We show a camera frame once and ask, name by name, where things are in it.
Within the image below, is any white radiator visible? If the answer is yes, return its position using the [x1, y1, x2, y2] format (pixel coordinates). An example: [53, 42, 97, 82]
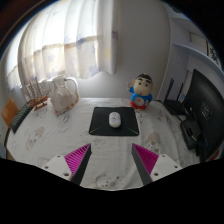
[19, 75, 81, 101]

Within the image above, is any white wall shelf unit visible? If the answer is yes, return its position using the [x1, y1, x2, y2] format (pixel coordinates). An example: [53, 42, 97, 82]
[169, 6, 224, 73]

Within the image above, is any small black box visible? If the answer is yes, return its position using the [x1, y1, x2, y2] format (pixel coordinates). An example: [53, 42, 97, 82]
[180, 118, 203, 151]

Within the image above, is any white cartoon-print computer mouse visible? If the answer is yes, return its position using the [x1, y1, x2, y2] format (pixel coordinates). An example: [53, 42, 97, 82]
[108, 111, 122, 129]

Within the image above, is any black computer keyboard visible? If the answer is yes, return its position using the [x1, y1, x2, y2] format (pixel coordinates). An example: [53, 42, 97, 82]
[9, 102, 33, 134]

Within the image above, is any white star-print curtain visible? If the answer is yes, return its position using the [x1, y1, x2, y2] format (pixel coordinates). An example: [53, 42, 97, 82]
[6, 0, 120, 91]

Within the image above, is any black router with antennas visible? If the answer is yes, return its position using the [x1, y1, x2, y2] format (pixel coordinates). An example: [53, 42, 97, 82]
[162, 77, 188, 116]

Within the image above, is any black square mouse pad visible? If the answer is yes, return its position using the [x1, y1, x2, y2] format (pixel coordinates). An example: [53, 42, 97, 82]
[88, 106, 140, 137]

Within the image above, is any white cartoon-print tablecloth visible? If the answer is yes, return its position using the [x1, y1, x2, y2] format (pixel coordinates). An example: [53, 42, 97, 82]
[5, 97, 201, 191]

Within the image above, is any large white conch shell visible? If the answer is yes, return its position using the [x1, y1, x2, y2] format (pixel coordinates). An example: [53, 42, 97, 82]
[49, 75, 80, 116]

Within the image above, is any black computer monitor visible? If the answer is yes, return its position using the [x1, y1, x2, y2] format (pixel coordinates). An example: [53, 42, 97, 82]
[183, 68, 224, 163]

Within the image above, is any cartoon boy figurine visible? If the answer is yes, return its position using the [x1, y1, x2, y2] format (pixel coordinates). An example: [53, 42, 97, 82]
[127, 73, 155, 111]

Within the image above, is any wooden sailing ship model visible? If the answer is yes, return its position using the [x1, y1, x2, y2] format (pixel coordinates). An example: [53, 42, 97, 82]
[20, 79, 49, 112]

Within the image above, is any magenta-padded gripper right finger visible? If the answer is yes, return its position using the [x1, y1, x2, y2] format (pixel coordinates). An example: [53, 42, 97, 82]
[131, 143, 184, 186]

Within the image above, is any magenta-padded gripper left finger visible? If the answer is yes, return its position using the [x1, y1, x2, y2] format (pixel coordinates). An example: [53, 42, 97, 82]
[41, 143, 93, 186]

